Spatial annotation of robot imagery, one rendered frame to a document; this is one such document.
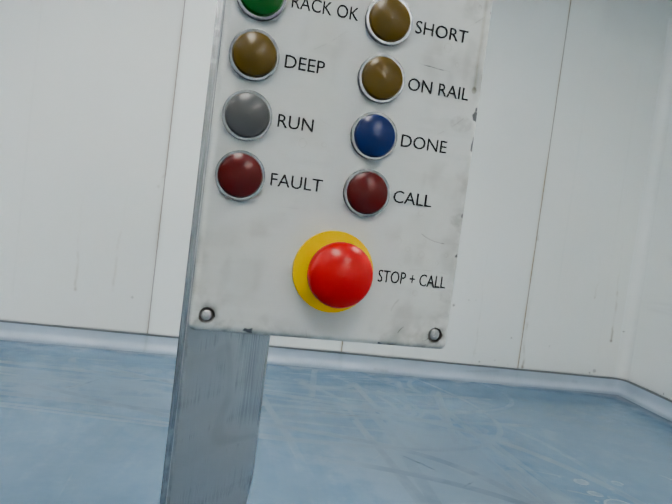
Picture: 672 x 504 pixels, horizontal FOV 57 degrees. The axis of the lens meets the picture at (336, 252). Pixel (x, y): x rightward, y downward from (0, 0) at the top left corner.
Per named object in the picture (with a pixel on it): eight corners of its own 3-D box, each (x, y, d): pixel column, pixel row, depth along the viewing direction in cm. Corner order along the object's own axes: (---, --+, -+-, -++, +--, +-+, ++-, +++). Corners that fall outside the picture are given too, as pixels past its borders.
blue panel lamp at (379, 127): (394, 160, 39) (400, 116, 39) (352, 154, 38) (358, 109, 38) (390, 161, 40) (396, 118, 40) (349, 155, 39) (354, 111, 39)
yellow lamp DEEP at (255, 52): (275, 80, 37) (281, 33, 37) (228, 72, 36) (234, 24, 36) (273, 83, 38) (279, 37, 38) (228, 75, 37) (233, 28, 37)
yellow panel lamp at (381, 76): (402, 103, 39) (408, 58, 39) (360, 95, 38) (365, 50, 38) (398, 104, 40) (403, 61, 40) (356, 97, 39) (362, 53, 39)
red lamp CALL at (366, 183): (387, 217, 39) (393, 173, 39) (345, 212, 39) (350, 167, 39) (383, 217, 40) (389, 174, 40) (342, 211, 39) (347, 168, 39)
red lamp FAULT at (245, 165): (261, 201, 37) (266, 155, 37) (214, 195, 37) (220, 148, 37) (259, 201, 38) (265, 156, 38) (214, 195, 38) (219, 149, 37)
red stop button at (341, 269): (371, 313, 37) (380, 247, 37) (306, 307, 36) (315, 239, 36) (352, 301, 42) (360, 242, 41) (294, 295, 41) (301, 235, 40)
